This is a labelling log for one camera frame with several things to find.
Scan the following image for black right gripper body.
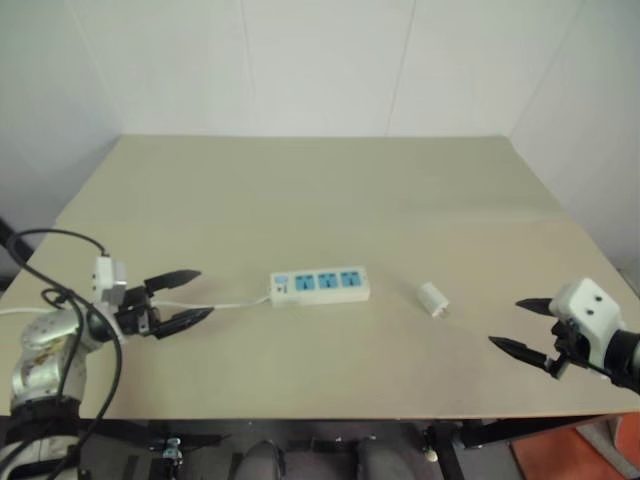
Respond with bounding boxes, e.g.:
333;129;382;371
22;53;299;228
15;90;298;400
544;321;587;381

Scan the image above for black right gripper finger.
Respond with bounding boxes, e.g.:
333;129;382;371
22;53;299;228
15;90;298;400
515;297;557;317
488;336;550;372

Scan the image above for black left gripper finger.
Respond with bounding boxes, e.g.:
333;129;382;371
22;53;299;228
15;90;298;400
144;269;203;297
149;307;216;342

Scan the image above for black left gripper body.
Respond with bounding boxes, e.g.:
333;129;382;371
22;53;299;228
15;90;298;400
114;283;162;336

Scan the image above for white plug adapter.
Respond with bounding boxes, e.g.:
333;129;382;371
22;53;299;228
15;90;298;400
416;281;452;320

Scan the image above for white power strip blue sockets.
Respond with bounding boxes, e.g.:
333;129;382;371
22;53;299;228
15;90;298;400
269;265;372;309

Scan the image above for black stand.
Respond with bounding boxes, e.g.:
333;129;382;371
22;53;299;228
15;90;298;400
0;215;30;282

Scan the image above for dark rounded shape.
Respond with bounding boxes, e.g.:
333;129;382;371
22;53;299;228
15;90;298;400
233;439;287;480

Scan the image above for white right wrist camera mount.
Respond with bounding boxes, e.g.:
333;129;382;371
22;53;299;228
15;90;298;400
549;277;627;372

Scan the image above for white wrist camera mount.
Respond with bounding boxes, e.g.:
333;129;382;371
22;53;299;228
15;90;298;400
549;277;627;372
91;254;129;304

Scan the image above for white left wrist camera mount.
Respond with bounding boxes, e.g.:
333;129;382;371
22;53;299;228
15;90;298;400
91;254;129;304

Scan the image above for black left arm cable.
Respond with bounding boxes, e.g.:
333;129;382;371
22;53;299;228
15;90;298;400
8;228;126;480

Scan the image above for white power cord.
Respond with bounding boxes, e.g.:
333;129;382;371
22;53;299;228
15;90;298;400
0;294;274;317

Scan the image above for black metal table frame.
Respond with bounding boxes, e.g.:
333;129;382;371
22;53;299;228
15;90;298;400
74;410;640;480

